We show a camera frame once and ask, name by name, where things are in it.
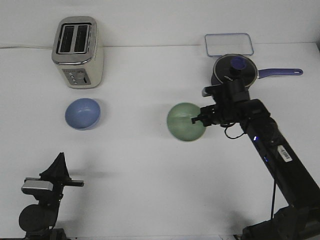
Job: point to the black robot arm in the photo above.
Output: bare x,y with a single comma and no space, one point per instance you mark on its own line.
39,220
300,220

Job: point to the green bowl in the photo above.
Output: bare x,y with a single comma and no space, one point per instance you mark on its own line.
180,125

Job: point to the dark blue saucepan purple handle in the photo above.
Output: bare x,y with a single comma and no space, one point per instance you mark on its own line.
275,72

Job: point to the blue bowl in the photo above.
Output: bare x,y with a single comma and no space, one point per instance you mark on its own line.
83,114

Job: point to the glass pot lid purple knob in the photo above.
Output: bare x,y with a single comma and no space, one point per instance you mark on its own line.
231,67

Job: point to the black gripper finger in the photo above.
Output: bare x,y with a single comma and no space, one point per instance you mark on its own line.
66,176
199,118
55,171

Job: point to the silver two-slot toaster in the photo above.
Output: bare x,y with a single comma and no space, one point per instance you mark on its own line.
78,53

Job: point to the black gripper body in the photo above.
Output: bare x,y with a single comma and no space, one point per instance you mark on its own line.
58,186
226,96

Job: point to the clear container lid blue rim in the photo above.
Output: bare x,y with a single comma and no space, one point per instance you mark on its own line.
220,44

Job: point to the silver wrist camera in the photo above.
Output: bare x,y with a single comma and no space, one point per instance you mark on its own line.
204,92
32,187

